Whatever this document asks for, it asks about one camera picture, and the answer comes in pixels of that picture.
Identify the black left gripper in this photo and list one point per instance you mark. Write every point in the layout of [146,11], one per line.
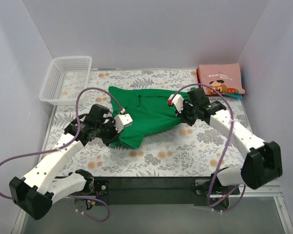
[112,134]

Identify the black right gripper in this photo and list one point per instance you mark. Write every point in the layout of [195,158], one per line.
[184,114]

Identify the green t shirt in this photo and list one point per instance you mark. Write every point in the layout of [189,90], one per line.
[149,111]

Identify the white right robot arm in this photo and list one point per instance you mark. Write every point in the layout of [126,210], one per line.
[262,160]

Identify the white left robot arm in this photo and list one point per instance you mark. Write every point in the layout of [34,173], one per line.
[38,190]

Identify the red folded t shirt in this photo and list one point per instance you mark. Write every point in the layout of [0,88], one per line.
[198,75]

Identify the floral table mat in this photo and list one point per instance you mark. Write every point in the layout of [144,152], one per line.
[180,151]

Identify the blue folded t shirt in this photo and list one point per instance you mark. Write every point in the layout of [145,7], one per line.
[238,96]

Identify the pink folded t shirt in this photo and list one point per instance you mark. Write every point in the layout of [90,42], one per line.
[225,78]

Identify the white plastic basket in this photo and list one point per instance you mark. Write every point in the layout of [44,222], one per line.
[66,77]

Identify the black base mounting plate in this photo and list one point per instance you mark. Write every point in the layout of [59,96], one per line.
[149,190]

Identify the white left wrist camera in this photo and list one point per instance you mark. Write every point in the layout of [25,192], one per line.
[122,121]

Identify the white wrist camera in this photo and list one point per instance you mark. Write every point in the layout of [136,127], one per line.
[176,101]
[122,121]

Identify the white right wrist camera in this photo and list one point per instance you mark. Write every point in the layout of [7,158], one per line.
[176,101]

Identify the aluminium rail frame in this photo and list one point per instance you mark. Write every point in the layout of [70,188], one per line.
[270,190]

